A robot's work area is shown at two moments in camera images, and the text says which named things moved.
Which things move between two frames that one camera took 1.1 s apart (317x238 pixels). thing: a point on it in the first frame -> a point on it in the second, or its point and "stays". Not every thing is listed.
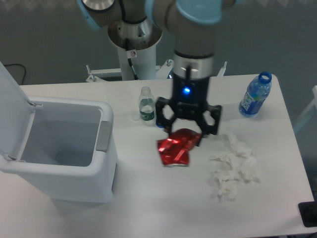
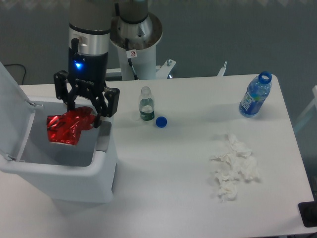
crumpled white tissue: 238,162 stays
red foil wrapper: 174,150 -> 66,128
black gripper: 189,97 -> 87,74
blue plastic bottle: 258,90 stays
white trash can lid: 17,113 stays
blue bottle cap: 159,124 stays
